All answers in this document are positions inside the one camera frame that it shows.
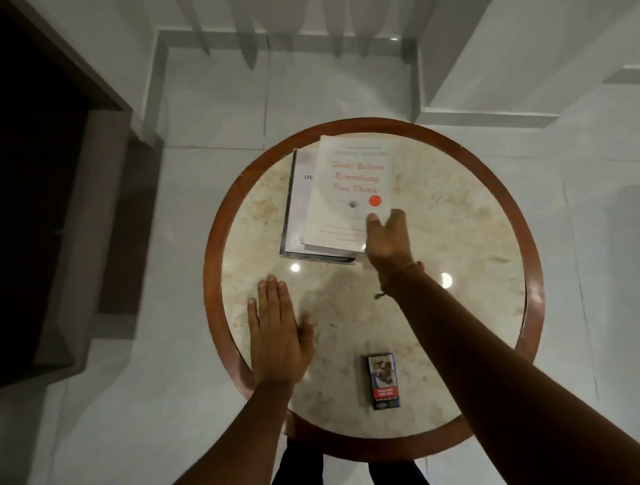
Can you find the person's left forearm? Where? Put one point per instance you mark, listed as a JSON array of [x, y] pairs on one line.
[[250, 434]]

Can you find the person's left thumb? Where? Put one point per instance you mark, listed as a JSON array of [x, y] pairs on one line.
[[307, 327]]

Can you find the person's left little finger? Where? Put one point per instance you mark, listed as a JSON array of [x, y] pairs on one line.
[[253, 317]]

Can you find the white book with red title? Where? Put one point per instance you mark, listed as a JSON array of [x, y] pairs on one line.
[[345, 165]]

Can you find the small dark printed carton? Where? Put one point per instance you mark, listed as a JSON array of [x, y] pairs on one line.
[[383, 382]]

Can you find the person's right hand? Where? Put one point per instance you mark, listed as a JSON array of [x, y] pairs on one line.
[[390, 245]]

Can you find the person's left middle finger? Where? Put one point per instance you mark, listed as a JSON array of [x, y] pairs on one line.
[[274, 302]]

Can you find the dark wooden door frame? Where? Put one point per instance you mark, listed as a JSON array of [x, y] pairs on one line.
[[100, 200]]

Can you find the person's right thumb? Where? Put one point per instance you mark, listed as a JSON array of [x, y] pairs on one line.
[[374, 225]]

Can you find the grey book with dark edge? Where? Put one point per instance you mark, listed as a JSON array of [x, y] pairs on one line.
[[295, 210]]

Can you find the person's dark trousers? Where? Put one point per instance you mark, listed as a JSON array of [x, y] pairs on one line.
[[300, 469]]

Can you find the round table with wooden rim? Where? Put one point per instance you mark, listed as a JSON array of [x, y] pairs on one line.
[[535, 285]]

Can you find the person's right forearm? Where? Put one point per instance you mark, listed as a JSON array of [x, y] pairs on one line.
[[490, 379]]

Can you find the person's left hand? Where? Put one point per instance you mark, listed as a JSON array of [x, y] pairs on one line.
[[277, 349]]

